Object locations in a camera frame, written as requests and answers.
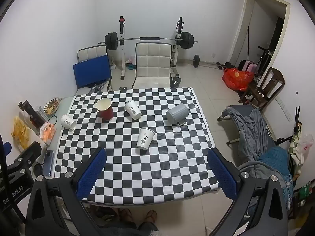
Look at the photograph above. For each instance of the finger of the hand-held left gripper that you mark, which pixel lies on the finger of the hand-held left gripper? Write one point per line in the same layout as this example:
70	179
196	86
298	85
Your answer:
6	149
25	156

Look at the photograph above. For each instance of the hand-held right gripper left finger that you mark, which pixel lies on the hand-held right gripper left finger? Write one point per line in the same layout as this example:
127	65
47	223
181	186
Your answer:
92	172

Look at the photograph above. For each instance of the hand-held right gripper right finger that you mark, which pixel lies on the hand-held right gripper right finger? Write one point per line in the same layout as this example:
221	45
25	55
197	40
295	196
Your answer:
222	174

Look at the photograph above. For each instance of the white printed paper cup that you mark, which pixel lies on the white printed paper cup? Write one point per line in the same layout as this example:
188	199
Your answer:
133	110
145	140
67	122

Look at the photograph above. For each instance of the red paper cup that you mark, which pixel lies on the red paper cup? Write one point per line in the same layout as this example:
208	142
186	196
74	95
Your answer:
107	114

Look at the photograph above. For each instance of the black round lid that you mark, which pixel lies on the black round lid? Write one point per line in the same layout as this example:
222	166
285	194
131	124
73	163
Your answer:
38	169

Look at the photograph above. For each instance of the yellow snack bag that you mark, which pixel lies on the yellow snack bag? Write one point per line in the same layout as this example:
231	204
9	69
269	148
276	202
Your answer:
21	132

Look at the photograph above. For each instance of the dark blue smartphone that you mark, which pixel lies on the dark blue smartphone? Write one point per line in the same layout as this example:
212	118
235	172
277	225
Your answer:
49	163

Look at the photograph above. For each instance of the orange and white packet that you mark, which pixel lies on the orange and white packet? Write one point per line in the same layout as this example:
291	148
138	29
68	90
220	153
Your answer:
46	132

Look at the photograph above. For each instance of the dark bottle in box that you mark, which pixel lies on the dark bottle in box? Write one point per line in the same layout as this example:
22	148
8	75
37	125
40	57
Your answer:
32	114

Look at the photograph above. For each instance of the dark shoes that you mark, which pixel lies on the dark shoes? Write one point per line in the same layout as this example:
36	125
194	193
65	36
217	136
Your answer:
105	213

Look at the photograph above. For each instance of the grey blanket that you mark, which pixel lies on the grey blanket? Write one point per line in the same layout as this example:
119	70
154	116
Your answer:
251	132

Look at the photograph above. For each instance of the black and white checkered tablecloth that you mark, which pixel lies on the black and white checkered tablecloth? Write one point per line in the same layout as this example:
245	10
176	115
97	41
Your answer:
172	157

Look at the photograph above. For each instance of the person's left foot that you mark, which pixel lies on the person's left foot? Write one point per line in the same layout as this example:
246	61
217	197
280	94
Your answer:
125	215

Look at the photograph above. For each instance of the person's foot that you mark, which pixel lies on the person's foot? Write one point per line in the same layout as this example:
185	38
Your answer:
125	215
150	216

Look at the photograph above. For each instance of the teal blanket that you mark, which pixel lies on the teal blanket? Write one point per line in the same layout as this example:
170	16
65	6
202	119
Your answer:
275	156

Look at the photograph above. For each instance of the plate of food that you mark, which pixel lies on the plate of food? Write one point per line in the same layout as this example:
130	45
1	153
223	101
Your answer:
52	105

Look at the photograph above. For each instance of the folding cot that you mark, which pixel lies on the folding cot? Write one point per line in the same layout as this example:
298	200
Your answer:
226	114

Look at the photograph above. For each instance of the person's right foot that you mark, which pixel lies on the person's right foot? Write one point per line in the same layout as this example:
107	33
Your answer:
150	216

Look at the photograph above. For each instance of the cream tote bag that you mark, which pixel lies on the cream tote bag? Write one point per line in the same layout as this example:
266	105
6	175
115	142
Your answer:
296	150

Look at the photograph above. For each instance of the green box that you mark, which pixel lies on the green box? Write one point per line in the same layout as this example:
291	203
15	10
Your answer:
305	190

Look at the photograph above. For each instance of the black coat stand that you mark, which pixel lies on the black coat stand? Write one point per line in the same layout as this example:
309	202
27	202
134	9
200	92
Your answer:
297	118

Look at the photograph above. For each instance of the red plastic bag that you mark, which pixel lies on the red plastic bag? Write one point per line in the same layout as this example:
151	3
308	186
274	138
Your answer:
236	81

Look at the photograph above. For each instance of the blue board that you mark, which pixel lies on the blue board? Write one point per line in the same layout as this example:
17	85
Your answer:
91	72

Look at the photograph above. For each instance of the black dumbbell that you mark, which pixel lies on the black dumbbell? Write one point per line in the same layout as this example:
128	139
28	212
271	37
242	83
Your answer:
176	81

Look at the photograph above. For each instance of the dark wooden chair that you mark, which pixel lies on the dark wooden chair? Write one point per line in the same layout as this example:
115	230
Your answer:
273	78

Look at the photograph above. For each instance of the pink suitcase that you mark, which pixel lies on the pink suitcase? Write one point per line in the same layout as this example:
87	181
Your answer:
248	66

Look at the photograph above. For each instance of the teal slippers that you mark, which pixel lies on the teal slippers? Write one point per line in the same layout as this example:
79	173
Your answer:
131	66

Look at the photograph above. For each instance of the small barbell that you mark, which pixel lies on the small barbell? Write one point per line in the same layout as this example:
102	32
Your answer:
196	61

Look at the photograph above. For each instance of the white padded chair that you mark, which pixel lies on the white padded chair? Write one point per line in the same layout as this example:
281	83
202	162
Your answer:
92	52
152	64

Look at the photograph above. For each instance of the black kick scooter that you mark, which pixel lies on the black kick scooter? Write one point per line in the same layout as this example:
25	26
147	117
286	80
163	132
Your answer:
264	54

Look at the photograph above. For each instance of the long barbell with black plates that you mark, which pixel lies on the long barbell with black plates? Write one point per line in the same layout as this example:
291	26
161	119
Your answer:
147	38

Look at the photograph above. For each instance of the white wall socket strip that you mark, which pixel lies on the white wall socket strip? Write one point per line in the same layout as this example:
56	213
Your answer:
283	107

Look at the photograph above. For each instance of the door frame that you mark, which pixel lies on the door frame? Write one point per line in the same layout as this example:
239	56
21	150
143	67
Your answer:
246	17

